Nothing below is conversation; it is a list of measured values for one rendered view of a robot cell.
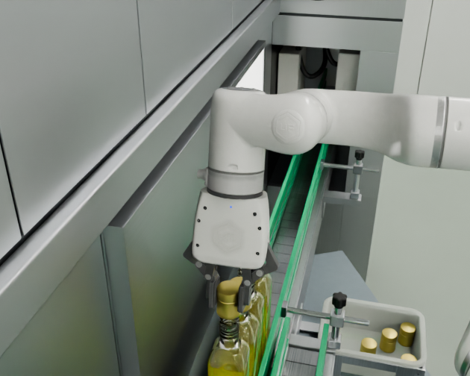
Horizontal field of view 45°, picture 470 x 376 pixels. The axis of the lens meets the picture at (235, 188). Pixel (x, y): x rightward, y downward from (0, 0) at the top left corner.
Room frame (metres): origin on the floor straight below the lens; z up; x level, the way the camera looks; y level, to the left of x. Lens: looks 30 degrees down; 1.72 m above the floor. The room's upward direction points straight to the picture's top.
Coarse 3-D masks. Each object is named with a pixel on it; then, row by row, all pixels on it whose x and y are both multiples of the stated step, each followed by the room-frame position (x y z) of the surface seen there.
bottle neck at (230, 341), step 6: (222, 324) 0.61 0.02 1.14; (228, 324) 0.61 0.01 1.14; (234, 324) 0.61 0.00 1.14; (222, 330) 0.61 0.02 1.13; (228, 330) 0.61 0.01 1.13; (234, 330) 0.61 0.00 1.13; (222, 336) 0.61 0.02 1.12; (228, 336) 0.61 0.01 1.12; (234, 336) 0.61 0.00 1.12; (222, 342) 0.61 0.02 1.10; (228, 342) 0.61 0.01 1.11; (234, 342) 0.61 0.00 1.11; (228, 348) 0.61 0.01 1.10; (234, 348) 0.61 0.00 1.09
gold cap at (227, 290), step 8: (216, 288) 0.62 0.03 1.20; (224, 288) 0.62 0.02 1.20; (232, 288) 0.62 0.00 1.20; (224, 296) 0.61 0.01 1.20; (232, 296) 0.61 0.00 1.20; (224, 304) 0.61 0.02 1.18; (232, 304) 0.61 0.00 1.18; (216, 312) 0.62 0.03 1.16; (224, 312) 0.61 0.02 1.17; (232, 312) 0.61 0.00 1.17
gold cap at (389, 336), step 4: (384, 328) 0.95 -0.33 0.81; (388, 328) 0.95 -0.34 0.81; (384, 332) 0.94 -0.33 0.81; (388, 332) 0.94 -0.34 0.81; (392, 332) 0.94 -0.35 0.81; (396, 332) 0.94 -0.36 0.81; (384, 336) 0.92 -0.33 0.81; (388, 336) 0.92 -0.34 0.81; (392, 336) 0.92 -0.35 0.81; (396, 336) 0.92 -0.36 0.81; (380, 340) 0.93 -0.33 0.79; (384, 340) 0.92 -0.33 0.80; (388, 340) 0.92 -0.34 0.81; (392, 340) 0.92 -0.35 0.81; (396, 340) 0.93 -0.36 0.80; (380, 344) 0.93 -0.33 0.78; (384, 344) 0.92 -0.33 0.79; (388, 344) 0.92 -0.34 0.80; (392, 344) 0.92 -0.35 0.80; (380, 348) 0.93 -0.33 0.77; (384, 348) 0.92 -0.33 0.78; (388, 348) 0.92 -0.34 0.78; (392, 348) 0.92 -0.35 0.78; (388, 352) 0.92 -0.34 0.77
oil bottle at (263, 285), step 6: (264, 276) 0.79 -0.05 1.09; (270, 276) 0.80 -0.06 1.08; (258, 282) 0.77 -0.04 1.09; (264, 282) 0.77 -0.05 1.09; (270, 282) 0.79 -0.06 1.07; (258, 288) 0.76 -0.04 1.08; (264, 288) 0.77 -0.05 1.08; (270, 288) 0.79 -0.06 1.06; (264, 294) 0.76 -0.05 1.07; (270, 294) 0.80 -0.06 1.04; (270, 300) 0.80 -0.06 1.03; (270, 306) 0.80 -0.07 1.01; (264, 312) 0.76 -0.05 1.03; (270, 312) 0.80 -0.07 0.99; (264, 318) 0.76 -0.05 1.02; (264, 324) 0.76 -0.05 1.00; (264, 330) 0.76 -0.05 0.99; (264, 336) 0.76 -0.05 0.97; (264, 342) 0.76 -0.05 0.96; (264, 348) 0.76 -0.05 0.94
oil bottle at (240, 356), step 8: (216, 344) 0.62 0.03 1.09; (240, 344) 0.62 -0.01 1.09; (216, 352) 0.61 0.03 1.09; (224, 352) 0.61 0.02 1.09; (232, 352) 0.61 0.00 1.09; (240, 352) 0.61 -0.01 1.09; (248, 352) 0.63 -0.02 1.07; (208, 360) 0.61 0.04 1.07; (216, 360) 0.60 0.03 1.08; (224, 360) 0.60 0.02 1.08; (232, 360) 0.60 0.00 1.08; (240, 360) 0.60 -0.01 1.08; (248, 360) 0.63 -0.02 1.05; (208, 368) 0.60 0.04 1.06; (216, 368) 0.60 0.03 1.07; (224, 368) 0.60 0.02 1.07; (232, 368) 0.59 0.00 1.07; (240, 368) 0.59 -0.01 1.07; (248, 368) 0.63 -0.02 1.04
